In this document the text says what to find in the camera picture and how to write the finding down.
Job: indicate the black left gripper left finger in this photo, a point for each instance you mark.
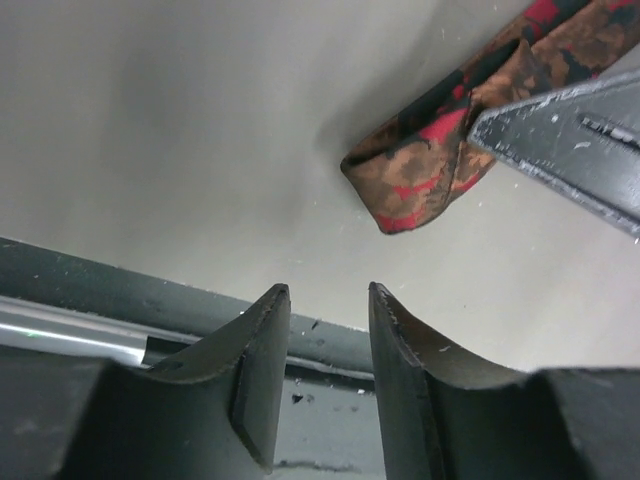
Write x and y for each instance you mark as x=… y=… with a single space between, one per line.
x=209 y=411

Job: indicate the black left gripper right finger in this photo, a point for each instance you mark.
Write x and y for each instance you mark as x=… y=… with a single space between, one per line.
x=448 y=413

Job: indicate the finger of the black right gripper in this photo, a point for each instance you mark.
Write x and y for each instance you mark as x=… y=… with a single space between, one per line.
x=581 y=141

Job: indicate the brown red patterned tie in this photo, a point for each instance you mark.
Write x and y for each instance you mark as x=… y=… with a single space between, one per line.
x=409 y=170

